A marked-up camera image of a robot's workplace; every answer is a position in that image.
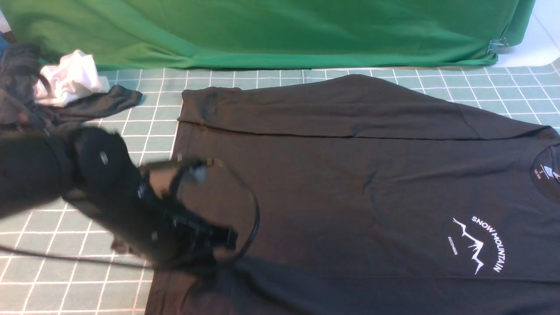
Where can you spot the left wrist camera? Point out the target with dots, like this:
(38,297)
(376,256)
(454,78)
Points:
(165,177)

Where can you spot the white crumpled garment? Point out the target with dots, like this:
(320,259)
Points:
(75,77)

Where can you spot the dark gray long-sleeve shirt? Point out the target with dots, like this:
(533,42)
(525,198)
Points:
(376,200)

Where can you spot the green backdrop cloth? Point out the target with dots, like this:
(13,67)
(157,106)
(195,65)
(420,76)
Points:
(270,34)

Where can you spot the green grid cutting mat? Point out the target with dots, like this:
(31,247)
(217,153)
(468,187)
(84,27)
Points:
(31,286)

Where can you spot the metal binder clip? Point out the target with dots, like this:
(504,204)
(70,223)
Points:
(498,46)

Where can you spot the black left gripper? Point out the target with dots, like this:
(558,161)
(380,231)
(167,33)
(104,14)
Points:
(162,231)

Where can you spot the dark gray crumpled garment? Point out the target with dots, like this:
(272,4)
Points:
(20,112)

